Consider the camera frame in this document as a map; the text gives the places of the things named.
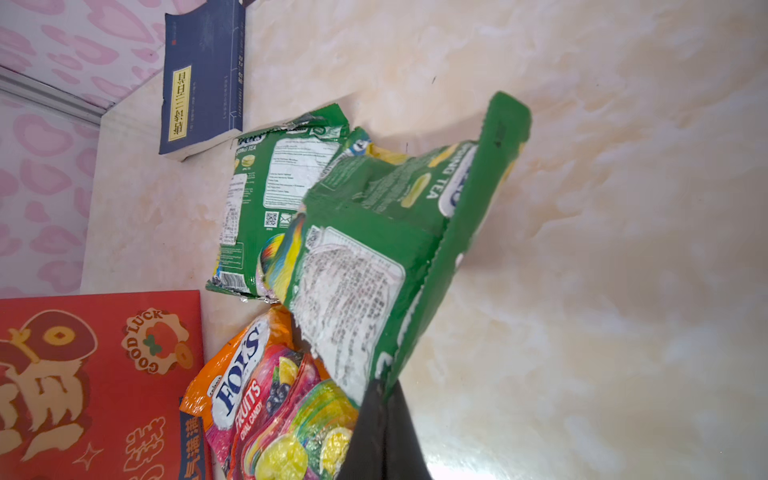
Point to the red white paper bag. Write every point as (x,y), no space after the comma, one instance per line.
(91,387)

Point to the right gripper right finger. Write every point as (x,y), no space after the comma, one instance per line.
(406,460)

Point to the green snack packet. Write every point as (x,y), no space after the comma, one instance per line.
(371,253)

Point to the green spring tea packet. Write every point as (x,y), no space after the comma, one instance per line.
(274,167)

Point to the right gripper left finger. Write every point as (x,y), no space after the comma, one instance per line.
(365,459)

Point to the pink Fox's candy packet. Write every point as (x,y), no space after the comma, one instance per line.
(270,410)

